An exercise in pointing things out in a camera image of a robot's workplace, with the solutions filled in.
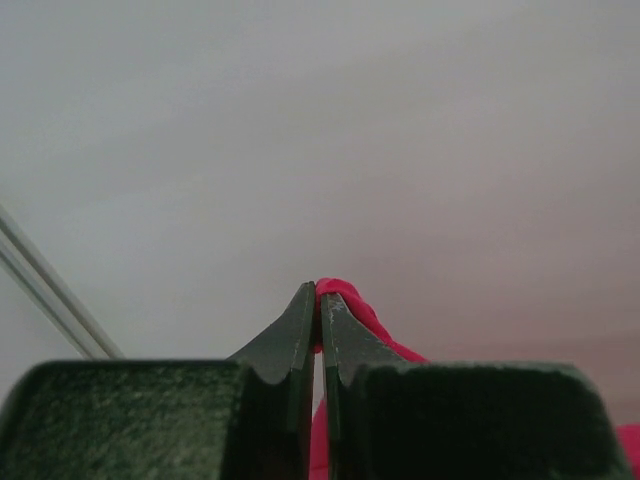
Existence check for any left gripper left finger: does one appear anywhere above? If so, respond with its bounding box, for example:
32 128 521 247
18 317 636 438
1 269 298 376
1 282 316 479

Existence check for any pink t shirt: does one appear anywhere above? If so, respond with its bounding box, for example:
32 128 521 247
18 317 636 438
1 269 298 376
309 277 639 480

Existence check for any left aluminium frame post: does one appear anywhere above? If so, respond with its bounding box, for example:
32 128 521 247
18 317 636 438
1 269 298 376
1 209 124 360

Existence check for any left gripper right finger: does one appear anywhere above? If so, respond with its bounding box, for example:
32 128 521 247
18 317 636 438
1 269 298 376
321 294 633 479

